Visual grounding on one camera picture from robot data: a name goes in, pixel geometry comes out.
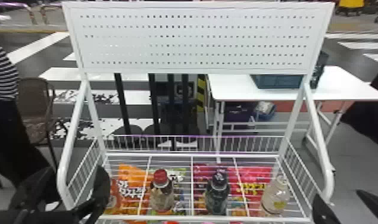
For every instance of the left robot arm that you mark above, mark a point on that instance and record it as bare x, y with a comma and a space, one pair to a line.
35, 194

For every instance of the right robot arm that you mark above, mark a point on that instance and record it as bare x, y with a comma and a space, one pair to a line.
374, 206

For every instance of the red cap bottle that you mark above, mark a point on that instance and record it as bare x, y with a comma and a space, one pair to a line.
161, 190

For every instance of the black bottle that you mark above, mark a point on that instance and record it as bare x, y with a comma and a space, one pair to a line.
216, 195

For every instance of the blue basket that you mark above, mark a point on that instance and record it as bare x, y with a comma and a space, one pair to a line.
276, 81

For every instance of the orange snack packet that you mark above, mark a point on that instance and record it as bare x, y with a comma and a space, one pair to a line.
129, 184

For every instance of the red snack packet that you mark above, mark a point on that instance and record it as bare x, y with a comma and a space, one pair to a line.
254, 179

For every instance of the clear bottle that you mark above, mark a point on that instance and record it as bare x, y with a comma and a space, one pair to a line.
274, 195

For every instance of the white side table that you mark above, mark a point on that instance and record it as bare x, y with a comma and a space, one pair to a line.
338, 87

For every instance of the brown mesh chair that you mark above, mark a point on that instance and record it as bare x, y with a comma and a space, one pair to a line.
35, 106

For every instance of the person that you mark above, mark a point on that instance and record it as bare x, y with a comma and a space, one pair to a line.
1, 78

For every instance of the yellow black striped post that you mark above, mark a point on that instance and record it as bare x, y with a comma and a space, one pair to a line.
201, 92

